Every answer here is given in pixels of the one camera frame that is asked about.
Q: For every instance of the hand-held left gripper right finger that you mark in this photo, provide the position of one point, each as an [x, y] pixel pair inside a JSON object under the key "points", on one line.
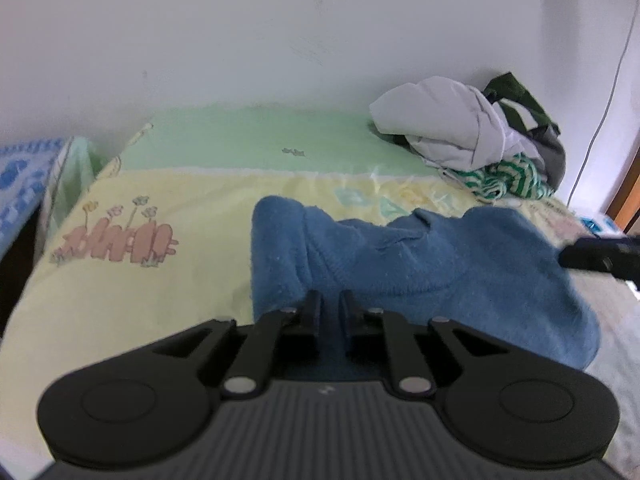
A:
{"points": [[347, 320]]}

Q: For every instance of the wooden door frame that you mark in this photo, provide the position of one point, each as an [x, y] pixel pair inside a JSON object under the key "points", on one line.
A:
{"points": [[625, 200]]}

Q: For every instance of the green white striped garment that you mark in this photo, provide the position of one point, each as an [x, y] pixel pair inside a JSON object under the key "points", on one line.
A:
{"points": [[510, 180]]}

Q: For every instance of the blue tray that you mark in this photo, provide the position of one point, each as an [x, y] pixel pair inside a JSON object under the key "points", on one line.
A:
{"points": [[597, 224]]}

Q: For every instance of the blue checkered towel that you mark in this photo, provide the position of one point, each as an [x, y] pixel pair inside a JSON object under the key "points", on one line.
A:
{"points": [[20, 185]]}

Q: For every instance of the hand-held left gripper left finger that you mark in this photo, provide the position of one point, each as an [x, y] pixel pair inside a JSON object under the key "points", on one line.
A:
{"points": [[314, 320]]}

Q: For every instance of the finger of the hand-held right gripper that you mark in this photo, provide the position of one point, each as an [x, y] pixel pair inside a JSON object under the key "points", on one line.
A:
{"points": [[600, 257]]}

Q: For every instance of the printed pastel bed sheet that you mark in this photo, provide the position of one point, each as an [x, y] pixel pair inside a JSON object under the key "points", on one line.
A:
{"points": [[200, 220]]}

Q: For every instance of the green leaf print cloth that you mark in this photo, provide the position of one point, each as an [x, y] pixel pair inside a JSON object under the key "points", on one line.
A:
{"points": [[75, 180]]}

